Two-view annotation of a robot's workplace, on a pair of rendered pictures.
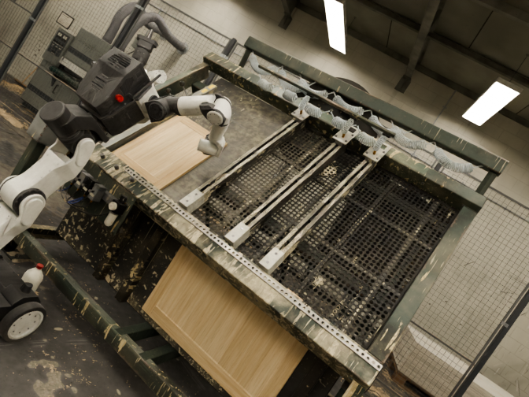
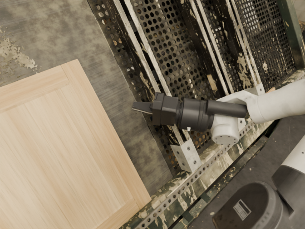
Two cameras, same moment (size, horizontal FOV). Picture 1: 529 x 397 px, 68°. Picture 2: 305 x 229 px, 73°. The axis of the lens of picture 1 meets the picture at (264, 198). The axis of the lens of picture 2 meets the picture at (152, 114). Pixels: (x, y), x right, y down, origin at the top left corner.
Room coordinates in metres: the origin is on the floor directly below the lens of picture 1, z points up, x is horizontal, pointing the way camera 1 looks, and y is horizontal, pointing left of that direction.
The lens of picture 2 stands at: (2.02, 0.81, 1.67)
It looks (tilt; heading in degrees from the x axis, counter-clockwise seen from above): 45 degrees down; 296
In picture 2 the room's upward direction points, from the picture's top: straight up
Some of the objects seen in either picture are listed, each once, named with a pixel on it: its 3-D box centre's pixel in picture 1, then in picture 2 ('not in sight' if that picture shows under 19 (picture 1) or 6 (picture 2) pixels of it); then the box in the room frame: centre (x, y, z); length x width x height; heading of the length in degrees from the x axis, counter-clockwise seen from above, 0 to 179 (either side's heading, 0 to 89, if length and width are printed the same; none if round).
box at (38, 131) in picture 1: (47, 128); not in sight; (2.23, 1.27, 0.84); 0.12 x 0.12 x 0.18; 68
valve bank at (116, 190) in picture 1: (88, 191); not in sight; (2.13, 0.84, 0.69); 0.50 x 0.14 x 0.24; 68
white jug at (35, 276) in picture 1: (31, 280); not in sight; (2.11, 0.84, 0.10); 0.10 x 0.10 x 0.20
